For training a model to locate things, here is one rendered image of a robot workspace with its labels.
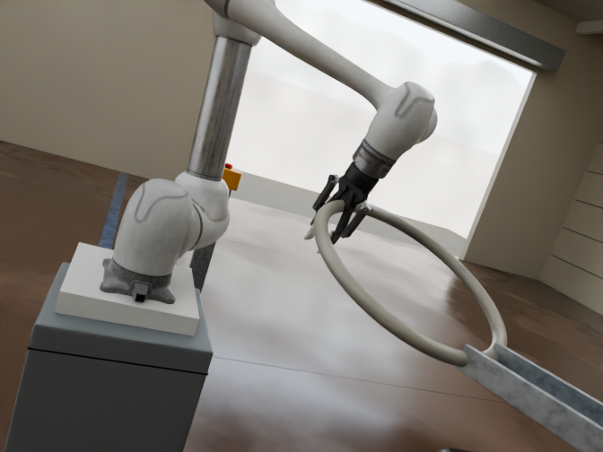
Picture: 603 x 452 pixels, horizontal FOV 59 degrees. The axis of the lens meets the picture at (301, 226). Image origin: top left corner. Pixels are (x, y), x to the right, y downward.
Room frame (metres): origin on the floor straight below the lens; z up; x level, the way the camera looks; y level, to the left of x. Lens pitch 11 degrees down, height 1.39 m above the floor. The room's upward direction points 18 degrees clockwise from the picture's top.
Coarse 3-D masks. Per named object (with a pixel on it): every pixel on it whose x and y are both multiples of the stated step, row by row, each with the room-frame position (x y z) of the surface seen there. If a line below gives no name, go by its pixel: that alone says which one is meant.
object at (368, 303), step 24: (384, 216) 1.32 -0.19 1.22; (432, 240) 1.33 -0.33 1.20; (336, 264) 0.96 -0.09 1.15; (456, 264) 1.30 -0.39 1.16; (360, 288) 0.93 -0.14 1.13; (480, 288) 1.24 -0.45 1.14; (384, 312) 0.90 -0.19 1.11; (408, 336) 0.89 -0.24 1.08; (504, 336) 1.08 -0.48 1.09; (456, 360) 0.91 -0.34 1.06
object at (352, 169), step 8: (352, 168) 1.19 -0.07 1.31; (344, 176) 1.23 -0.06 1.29; (352, 176) 1.19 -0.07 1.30; (360, 176) 1.18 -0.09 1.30; (368, 176) 1.18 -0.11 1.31; (344, 184) 1.23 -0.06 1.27; (352, 184) 1.19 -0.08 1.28; (360, 184) 1.18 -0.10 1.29; (368, 184) 1.19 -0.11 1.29; (376, 184) 1.21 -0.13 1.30; (344, 192) 1.23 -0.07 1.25; (360, 192) 1.20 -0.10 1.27; (368, 192) 1.20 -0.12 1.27; (344, 200) 1.23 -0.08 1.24; (360, 200) 1.20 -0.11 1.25
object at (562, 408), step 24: (480, 360) 0.91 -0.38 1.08; (504, 360) 0.99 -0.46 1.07; (528, 360) 0.96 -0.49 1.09; (504, 384) 0.87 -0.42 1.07; (528, 384) 0.84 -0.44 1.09; (552, 384) 0.92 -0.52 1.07; (528, 408) 0.83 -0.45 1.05; (552, 408) 0.81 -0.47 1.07; (576, 408) 0.88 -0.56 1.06; (600, 408) 0.86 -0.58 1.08; (576, 432) 0.77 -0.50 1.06; (600, 432) 0.75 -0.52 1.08
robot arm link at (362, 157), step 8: (360, 144) 1.19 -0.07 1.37; (368, 144) 1.17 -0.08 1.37; (360, 152) 1.18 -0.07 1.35; (368, 152) 1.16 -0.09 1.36; (376, 152) 1.16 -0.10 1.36; (360, 160) 1.18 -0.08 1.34; (368, 160) 1.16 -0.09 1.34; (376, 160) 1.16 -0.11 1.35; (384, 160) 1.16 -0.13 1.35; (392, 160) 1.17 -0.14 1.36; (360, 168) 1.17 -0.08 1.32; (368, 168) 1.17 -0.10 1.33; (376, 168) 1.16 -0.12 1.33; (384, 168) 1.17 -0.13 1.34; (376, 176) 1.17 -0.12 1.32; (384, 176) 1.20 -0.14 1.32
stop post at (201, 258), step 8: (224, 168) 2.26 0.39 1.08; (232, 168) 2.34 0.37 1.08; (224, 176) 2.24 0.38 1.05; (232, 176) 2.25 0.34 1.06; (240, 176) 2.26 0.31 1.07; (232, 184) 2.25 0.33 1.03; (200, 248) 2.26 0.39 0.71; (208, 248) 2.26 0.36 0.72; (192, 256) 2.28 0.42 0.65; (200, 256) 2.26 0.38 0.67; (208, 256) 2.27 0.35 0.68; (192, 264) 2.25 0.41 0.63; (200, 264) 2.26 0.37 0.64; (208, 264) 2.27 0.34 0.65; (192, 272) 2.25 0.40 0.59; (200, 272) 2.26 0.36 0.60; (200, 280) 2.26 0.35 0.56; (200, 288) 2.27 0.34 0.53
